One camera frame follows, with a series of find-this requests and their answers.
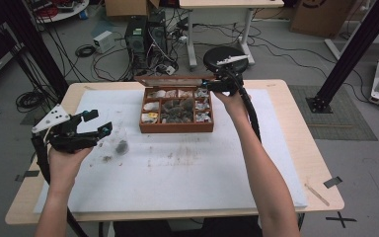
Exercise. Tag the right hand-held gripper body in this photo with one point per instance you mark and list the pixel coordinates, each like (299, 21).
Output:
(227, 82)

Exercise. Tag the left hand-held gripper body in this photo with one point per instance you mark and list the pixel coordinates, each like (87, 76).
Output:
(69, 138)

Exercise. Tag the clear glass cup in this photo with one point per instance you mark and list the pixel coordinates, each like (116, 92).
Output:
(121, 141)

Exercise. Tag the dark tea leaves clump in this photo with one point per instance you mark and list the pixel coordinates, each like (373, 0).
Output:
(122, 147)

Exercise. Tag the pile of dark tea leaves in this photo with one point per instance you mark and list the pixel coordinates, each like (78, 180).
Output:
(177, 111)

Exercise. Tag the wooden tea box glass lid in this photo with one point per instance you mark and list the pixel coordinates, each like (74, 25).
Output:
(177, 126)

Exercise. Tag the person's right hand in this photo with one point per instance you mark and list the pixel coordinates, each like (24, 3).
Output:
(233, 102)

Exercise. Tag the person's left hand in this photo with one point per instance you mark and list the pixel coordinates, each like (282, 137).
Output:
(65, 168)

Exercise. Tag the black round stool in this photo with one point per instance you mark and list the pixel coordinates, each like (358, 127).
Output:
(217, 54)

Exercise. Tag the white power adapter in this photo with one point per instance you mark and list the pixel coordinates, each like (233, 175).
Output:
(170, 70)

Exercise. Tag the dark tape strip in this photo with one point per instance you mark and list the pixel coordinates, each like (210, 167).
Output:
(26, 175)

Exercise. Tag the black computer tower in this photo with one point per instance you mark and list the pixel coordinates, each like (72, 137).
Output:
(136, 42)
(158, 36)

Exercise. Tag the small white box device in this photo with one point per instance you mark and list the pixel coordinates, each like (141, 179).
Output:
(103, 41)

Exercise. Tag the white desk with legs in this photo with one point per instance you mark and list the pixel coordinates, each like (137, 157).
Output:
(230, 3)

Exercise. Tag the white foam mat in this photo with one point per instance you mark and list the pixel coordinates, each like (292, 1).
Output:
(184, 177)

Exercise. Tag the round white table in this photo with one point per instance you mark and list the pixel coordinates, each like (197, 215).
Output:
(62, 13)

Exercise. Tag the light wooden table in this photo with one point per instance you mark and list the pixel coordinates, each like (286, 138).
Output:
(316, 151)

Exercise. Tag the large cardboard box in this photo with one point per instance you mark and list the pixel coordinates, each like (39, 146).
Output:
(322, 16)

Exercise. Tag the grey floor mat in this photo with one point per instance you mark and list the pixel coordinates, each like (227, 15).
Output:
(342, 128)

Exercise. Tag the person's dark pants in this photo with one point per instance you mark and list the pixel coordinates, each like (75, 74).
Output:
(210, 227)

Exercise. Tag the thin wooden stick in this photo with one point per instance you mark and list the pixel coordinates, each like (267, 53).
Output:
(317, 195)

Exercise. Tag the grey tape strip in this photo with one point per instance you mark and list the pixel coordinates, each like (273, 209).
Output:
(333, 182)

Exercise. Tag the black tape cross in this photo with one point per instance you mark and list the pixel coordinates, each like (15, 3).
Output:
(341, 219)

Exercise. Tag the black frame post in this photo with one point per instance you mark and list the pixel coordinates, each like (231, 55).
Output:
(355, 46)
(36, 49)

